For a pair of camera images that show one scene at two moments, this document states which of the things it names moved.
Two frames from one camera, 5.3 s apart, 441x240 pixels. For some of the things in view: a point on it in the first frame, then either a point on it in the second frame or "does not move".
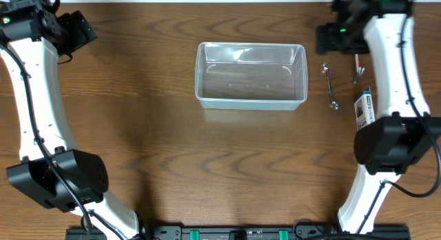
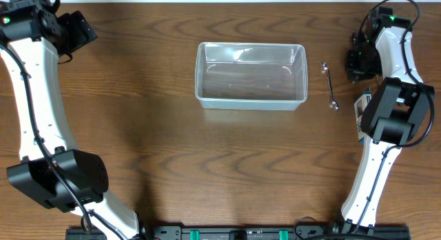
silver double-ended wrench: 333,105 does not move
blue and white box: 364,110 does not move
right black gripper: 329,40 → 353,70
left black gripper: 74,40 does not move
